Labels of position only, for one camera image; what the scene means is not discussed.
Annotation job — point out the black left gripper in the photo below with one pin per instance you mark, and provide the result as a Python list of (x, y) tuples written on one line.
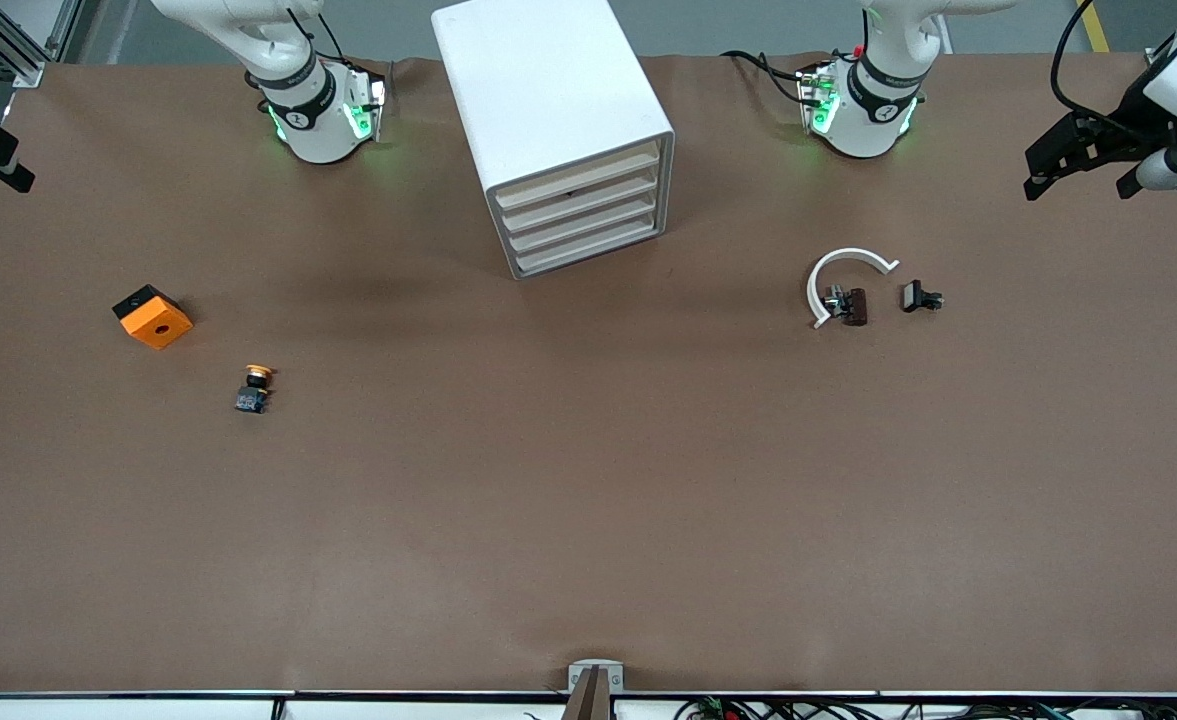
[(1124, 120)]

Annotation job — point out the yellow and black push button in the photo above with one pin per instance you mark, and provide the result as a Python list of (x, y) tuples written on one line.
[(253, 395)]

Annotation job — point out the white drawer with dark mark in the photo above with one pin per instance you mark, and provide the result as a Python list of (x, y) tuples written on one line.
[(578, 178)]

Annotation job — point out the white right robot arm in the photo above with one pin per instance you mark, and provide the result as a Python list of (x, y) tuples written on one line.
[(318, 130)]

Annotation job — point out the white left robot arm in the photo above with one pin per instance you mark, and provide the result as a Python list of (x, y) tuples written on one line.
[(863, 125)]

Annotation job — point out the white drawer cabinet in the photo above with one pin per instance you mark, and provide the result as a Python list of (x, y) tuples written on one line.
[(548, 90)]

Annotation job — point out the small black clip part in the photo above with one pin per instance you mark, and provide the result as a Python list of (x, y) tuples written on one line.
[(914, 296)]

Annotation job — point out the orange and black box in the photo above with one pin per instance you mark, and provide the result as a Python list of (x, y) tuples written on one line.
[(156, 322)]

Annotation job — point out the white curved plastic arc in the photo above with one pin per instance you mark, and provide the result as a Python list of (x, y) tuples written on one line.
[(848, 254)]

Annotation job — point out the small brown metal part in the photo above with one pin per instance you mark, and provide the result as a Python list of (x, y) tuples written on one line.
[(854, 306)]

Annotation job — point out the brown table cover sheet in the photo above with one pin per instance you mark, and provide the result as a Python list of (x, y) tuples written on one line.
[(588, 500)]

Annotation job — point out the aluminium frame post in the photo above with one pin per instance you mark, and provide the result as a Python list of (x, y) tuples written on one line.
[(28, 72), (1154, 58)]

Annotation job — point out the white table edge rail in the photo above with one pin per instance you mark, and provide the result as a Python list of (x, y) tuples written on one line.
[(148, 708)]

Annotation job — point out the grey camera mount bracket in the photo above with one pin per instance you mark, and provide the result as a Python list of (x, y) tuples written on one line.
[(596, 680)]

